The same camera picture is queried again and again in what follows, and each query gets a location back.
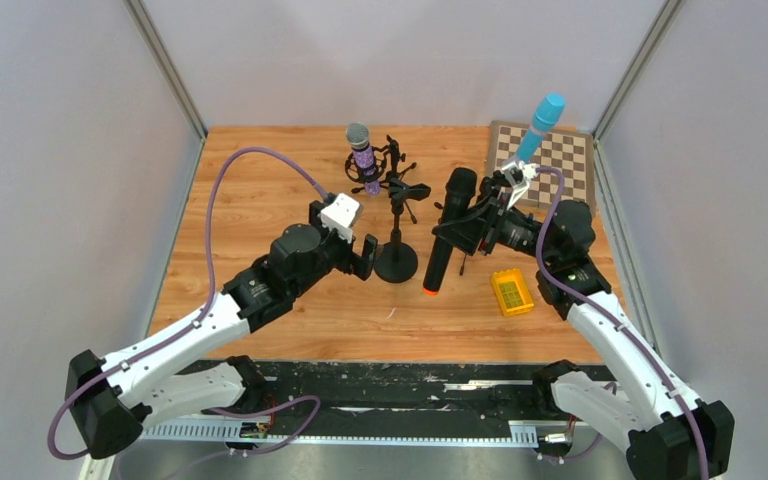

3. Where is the black tripod clip stand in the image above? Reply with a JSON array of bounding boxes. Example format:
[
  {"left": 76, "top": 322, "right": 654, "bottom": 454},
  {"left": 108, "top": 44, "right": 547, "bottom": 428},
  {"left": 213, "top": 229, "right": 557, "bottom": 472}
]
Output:
[{"left": 424, "top": 167, "right": 510, "bottom": 291}]

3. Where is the black microphone orange ring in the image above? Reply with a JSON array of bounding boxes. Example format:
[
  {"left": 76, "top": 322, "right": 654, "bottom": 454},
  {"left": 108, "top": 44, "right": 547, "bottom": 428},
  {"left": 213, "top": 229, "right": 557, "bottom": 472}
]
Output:
[{"left": 421, "top": 166, "right": 479, "bottom": 297}]

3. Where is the round base microphone stand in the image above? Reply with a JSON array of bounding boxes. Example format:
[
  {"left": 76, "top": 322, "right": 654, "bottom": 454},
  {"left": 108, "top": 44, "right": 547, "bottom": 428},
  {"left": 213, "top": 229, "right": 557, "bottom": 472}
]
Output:
[{"left": 374, "top": 178, "right": 431, "bottom": 284}]

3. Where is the tripod stand with shock mount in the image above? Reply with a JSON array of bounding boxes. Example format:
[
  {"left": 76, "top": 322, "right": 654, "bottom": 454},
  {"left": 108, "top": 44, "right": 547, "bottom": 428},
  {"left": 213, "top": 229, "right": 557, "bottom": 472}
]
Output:
[{"left": 344, "top": 135, "right": 417, "bottom": 194}]

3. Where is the blue toy microphone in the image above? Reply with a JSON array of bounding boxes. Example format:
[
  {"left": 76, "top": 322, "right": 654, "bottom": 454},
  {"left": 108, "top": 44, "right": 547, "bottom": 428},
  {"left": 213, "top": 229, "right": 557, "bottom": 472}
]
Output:
[{"left": 513, "top": 92, "right": 566, "bottom": 163}]

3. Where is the purple glitter microphone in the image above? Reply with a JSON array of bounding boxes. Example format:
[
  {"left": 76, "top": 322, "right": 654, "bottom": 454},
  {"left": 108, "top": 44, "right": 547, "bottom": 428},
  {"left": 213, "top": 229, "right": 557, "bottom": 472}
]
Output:
[{"left": 344, "top": 122, "right": 382, "bottom": 195}]

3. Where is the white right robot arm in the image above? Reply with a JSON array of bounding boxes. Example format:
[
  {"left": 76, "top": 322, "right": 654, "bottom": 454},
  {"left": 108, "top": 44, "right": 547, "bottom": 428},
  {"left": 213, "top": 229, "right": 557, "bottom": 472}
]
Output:
[{"left": 423, "top": 168, "right": 735, "bottom": 479}]

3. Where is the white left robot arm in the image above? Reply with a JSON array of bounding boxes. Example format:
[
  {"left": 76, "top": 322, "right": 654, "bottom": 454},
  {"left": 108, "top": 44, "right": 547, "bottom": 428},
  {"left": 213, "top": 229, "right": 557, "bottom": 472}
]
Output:
[{"left": 65, "top": 224, "right": 378, "bottom": 459}]

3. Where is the yellow toy brick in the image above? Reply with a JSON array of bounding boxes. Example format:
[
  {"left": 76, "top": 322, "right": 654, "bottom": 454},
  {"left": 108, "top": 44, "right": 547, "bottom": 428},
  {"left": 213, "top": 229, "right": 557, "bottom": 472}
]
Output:
[{"left": 491, "top": 268, "right": 535, "bottom": 317}]

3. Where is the wooden chessboard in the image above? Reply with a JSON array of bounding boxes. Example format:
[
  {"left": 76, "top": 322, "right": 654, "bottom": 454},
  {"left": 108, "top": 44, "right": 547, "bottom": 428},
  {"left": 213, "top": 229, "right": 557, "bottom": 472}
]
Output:
[{"left": 485, "top": 120, "right": 598, "bottom": 215}]

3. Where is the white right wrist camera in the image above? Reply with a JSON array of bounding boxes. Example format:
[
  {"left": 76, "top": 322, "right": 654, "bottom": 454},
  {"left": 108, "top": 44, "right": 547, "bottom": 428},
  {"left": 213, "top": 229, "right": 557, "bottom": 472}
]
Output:
[{"left": 499, "top": 157, "right": 538, "bottom": 210}]

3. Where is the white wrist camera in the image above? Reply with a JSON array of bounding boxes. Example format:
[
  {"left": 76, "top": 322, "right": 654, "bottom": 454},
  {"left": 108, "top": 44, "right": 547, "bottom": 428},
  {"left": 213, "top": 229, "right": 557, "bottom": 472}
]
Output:
[
  {"left": 499, "top": 157, "right": 538, "bottom": 210},
  {"left": 319, "top": 193, "right": 363, "bottom": 244}
]

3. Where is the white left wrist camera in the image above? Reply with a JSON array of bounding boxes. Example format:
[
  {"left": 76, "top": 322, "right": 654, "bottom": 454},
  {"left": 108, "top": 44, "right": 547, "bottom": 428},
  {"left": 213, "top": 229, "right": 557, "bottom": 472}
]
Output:
[{"left": 319, "top": 193, "right": 363, "bottom": 244}]

